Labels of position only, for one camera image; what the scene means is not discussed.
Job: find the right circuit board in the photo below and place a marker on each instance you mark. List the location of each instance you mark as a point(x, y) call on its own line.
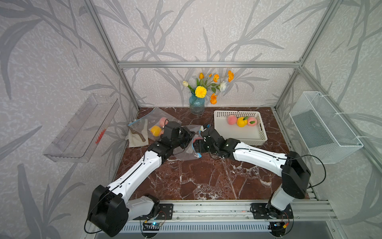
point(277, 226)

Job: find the aluminium frame rail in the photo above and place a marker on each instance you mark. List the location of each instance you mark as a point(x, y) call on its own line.
point(239, 211)

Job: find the white perforated plastic basket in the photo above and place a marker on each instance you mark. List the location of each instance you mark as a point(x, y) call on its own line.
point(251, 135)

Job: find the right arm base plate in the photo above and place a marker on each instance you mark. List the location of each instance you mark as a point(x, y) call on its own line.
point(268, 212)

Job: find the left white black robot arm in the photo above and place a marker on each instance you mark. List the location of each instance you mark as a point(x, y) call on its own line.
point(111, 207)

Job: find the yellow peach with leaf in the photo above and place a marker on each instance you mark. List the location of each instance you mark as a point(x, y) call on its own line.
point(156, 131)

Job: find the clear zip-top bag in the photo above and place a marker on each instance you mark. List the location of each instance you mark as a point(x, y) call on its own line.
point(153, 119)
point(189, 153)

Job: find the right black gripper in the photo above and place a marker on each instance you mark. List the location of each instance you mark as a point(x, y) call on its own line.
point(198, 144)

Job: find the yellow peach left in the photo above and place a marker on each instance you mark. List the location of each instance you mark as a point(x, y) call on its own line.
point(242, 121)

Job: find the circuit board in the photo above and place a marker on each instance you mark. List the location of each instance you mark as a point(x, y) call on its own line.
point(277, 226)
point(151, 226)

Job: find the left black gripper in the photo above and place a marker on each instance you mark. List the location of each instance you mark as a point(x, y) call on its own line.
point(187, 134)

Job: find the blue glass vase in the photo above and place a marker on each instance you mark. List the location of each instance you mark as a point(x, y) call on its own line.
point(197, 105)

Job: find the clear plastic wall tray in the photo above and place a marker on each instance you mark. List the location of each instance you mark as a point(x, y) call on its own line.
point(78, 140)

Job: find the brown wooden brush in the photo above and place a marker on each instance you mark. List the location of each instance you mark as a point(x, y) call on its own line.
point(137, 133)

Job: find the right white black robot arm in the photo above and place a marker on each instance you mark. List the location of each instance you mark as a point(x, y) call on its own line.
point(289, 167)

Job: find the white wire mesh basket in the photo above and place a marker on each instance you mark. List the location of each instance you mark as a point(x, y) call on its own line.
point(323, 129)

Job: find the left circuit board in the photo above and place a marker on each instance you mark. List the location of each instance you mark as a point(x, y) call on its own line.
point(151, 226)

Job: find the orange yellow flower bouquet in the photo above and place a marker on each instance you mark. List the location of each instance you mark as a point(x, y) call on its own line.
point(212, 83)

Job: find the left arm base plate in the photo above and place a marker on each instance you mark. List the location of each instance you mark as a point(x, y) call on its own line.
point(160, 211)

